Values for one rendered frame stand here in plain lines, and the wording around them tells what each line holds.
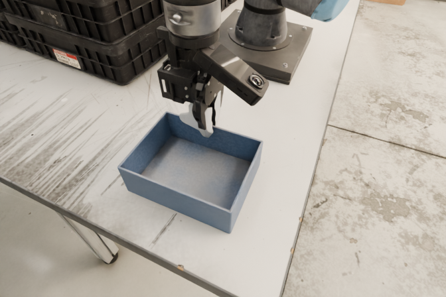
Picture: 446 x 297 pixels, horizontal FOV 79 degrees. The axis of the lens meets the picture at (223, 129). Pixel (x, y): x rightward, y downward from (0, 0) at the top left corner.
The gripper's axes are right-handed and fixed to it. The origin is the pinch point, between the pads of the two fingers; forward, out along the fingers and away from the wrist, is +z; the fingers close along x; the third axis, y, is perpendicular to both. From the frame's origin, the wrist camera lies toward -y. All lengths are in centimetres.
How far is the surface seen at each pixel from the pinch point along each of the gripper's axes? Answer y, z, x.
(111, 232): 7.5, 5.3, 22.0
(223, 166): -3.8, 5.0, 3.3
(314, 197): -29, 75, -45
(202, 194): -2.9, 4.9, 10.3
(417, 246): -71, 75, -39
